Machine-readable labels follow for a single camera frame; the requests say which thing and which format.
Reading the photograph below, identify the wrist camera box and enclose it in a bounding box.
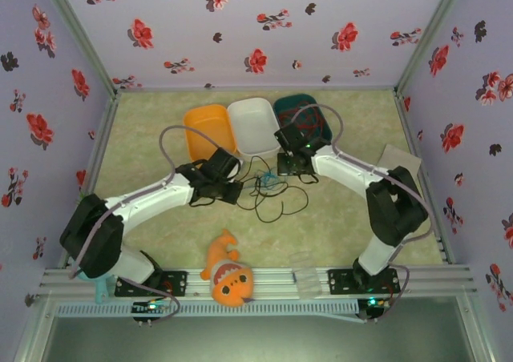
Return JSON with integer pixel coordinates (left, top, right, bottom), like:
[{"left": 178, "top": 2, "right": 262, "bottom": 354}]
[
  {"left": 273, "top": 125, "right": 306, "bottom": 155},
  {"left": 200, "top": 147, "right": 244, "bottom": 181}
]

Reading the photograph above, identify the left controller board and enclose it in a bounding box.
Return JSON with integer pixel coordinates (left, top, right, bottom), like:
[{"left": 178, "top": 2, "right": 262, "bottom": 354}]
[{"left": 131, "top": 300, "right": 170, "bottom": 314}]

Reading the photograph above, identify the aluminium front rail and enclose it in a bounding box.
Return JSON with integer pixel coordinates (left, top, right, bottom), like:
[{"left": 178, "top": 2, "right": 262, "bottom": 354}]
[{"left": 38, "top": 263, "right": 476, "bottom": 299}]

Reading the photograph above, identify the clear plastic container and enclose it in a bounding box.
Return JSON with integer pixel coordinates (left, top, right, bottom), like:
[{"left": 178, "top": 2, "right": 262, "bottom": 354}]
[{"left": 290, "top": 251, "right": 324, "bottom": 299}]

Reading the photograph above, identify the orange plastic bin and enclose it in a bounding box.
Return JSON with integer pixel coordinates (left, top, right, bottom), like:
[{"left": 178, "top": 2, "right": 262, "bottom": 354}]
[{"left": 183, "top": 104, "right": 239, "bottom": 167}]

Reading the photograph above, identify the aluminium corner post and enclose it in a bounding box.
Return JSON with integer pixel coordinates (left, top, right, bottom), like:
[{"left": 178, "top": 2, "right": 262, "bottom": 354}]
[
  {"left": 38, "top": 0, "right": 120, "bottom": 95},
  {"left": 394, "top": 0, "right": 470, "bottom": 95}
]

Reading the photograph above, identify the right controller board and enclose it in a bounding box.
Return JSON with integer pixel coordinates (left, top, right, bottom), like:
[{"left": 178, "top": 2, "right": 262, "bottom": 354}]
[{"left": 366, "top": 296, "right": 393, "bottom": 312}]

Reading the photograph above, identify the teal plastic bin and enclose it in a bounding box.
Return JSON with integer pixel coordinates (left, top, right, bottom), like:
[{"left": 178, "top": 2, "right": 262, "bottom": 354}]
[{"left": 273, "top": 93, "right": 333, "bottom": 145}]

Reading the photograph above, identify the white slotted cable duct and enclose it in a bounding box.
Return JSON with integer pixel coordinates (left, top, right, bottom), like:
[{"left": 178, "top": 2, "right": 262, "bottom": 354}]
[{"left": 54, "top": 300, "right": 368, "bottom": 323}]

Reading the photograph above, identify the controller board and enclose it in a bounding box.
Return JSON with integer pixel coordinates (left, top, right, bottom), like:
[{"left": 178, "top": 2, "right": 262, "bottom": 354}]
[
  {"left": 131, "top": 300, "right": 170, "bottom": 314},
  {"left": 366, "top": 296, "right": 393, "bottom": 312}
]

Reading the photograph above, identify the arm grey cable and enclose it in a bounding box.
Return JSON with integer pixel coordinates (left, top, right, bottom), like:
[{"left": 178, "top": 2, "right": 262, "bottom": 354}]
[
  {"left": 70, "top": 125, "right": 237, "bottom": 324},
  {"left": 290, "top": 103, "right": 436, "bottom": 323}
]

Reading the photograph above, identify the left aluminium corner post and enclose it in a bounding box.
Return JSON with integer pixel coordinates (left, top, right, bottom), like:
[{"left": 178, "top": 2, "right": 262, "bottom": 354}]
[{"left": 38, "top": 0, "right": 120, "bottom": 95}]

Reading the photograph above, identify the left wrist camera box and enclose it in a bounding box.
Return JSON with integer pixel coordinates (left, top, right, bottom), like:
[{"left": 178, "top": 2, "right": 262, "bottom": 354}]
[{"left": 200, "top": 147, "right": 244, "bottom": 181}]

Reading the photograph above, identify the thin red cable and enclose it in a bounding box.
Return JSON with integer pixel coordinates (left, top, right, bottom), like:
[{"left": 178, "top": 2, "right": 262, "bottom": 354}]
[{"left": 278, "top": 104, "right": 317, "bottom": 137}]

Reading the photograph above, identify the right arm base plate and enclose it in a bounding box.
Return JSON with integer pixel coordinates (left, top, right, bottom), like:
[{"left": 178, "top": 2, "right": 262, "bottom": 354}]
[{"left": 327, "top": 268, "right": 402, "bottom": 296}]

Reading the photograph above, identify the right aluminium side rail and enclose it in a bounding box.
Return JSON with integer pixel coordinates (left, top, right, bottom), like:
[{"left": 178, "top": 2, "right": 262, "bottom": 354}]
[{"left": 394, "top": 91, "right": 456, "bottom": 265}]

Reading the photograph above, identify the right aluminium corner post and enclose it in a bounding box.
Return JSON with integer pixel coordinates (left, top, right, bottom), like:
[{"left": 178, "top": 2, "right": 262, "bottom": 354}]
[{"left": 394, "top": 0, "right": 470, "bottom": 95}]

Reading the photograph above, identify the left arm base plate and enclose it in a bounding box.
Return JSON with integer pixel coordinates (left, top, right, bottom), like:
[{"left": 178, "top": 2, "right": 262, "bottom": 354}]
[{"left": 115, "top": 269, "right": 189, "bottom": 298}]

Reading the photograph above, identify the aluminium side rail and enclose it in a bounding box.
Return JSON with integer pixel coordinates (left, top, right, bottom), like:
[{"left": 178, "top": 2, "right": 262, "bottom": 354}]
[
  {"left": 59, "top": 93, "right": 120, "bottom": 271},
  {"left": 394, "top": 91, "right": 456, "bottom": 265}
]

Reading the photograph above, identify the white plastic bin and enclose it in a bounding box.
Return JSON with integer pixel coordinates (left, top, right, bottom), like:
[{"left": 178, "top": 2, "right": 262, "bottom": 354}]
[{"left": 227, "top": 97, "right": 281, "bottom": 159}]

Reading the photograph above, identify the orange plush fish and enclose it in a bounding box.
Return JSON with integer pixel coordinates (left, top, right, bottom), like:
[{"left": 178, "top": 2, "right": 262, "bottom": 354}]
[{"left": 200, "top": 228, "right": 254, "bottom": 308}]

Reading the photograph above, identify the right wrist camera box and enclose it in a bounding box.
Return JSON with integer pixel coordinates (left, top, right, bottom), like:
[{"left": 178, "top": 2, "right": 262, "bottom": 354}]
[{"left": 273, "top": 125, "right": 306, "bottom": 155}]

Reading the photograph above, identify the thin blue cable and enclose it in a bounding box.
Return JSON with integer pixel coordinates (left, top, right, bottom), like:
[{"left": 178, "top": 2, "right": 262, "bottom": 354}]
[{"left": 256, "top": 169, "right": 288, "bottom": 191}]

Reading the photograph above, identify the thin black cable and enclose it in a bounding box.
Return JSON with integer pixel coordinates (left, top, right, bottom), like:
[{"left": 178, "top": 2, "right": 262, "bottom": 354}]
[
  {"left": 255, "top": 173, "right": 318, "bottom": 224},
  {"left": 238, "top": 155, "right": 289, "bottom": 191}
]

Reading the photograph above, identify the left aluminium side rail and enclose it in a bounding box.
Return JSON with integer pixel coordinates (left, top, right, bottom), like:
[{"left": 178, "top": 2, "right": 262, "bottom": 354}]
[{"left": 59, "top": 93, "right": 120, "bottom": 271}]

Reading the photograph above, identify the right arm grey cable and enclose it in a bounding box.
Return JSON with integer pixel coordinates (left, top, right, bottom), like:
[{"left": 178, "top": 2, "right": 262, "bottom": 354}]
[{"left": 290, "top": 103, "right": 436, "bottom": 323}]

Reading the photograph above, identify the left arm grey cable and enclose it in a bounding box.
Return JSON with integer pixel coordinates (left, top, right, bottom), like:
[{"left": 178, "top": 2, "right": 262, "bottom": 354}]
[{"left": 70, "top": 125, "right": 237, "bottom": 324}]

